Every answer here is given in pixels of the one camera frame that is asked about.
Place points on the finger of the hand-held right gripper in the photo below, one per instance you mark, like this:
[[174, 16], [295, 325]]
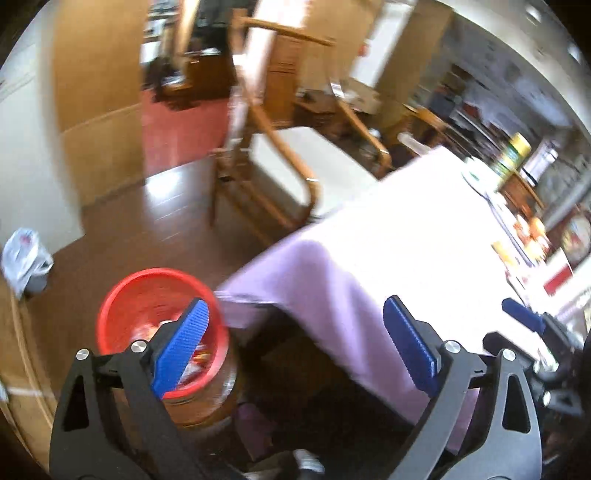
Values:
[[521, 313], [501, 342]]

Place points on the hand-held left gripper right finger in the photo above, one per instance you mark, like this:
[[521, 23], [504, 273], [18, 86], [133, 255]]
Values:
[[408, 344]]

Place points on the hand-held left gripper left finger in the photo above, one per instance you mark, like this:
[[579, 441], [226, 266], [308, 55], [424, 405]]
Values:
[[182, 346]]

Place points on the red trash bin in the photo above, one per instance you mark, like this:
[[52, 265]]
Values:
[[138, 295]]

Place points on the red white tissue box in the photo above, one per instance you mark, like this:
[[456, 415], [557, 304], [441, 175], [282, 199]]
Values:
[[558, 277]]

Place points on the orange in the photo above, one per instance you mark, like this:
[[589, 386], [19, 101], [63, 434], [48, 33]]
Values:
[[535, 227]]

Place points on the blue rimmed fruit plate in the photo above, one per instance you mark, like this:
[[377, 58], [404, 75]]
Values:
[[505, 221]]

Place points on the round embroidered table screen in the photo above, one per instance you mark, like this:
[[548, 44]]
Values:
[[577, 235]]

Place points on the white ceramic lidded jar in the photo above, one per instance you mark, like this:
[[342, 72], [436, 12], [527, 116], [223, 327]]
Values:
[[478, 173]]

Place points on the yellow spray can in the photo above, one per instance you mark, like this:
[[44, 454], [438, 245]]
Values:
[[512, 154]]

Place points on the white plastic bag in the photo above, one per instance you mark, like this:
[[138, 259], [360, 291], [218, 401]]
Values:
[[23, 258]]

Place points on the wooden armchair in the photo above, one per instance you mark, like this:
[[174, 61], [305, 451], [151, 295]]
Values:
[[272, 138], [429, 122]]

